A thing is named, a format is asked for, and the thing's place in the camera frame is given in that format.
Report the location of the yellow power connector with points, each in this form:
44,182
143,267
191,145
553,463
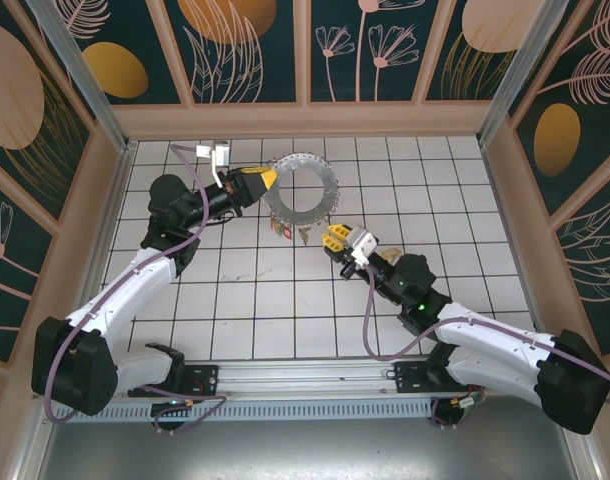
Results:
187,402
462,402

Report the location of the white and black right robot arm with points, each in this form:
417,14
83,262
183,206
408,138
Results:
485,335

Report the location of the large metal disc keyring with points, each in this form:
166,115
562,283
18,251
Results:
330,182

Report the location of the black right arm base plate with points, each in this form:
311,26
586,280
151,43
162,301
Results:
410,377

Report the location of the aluminium corner post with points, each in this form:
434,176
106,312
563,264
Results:
85,85
520,75

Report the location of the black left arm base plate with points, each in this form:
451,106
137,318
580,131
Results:
205,380

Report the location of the grey metal sheet panel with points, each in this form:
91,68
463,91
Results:
305,455

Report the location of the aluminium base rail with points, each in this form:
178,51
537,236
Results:
305,377

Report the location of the translucent orange key tag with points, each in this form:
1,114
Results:
392,253

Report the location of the bunch of metal keys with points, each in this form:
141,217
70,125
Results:
305,234

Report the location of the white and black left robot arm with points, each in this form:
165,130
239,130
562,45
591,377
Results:
135,280

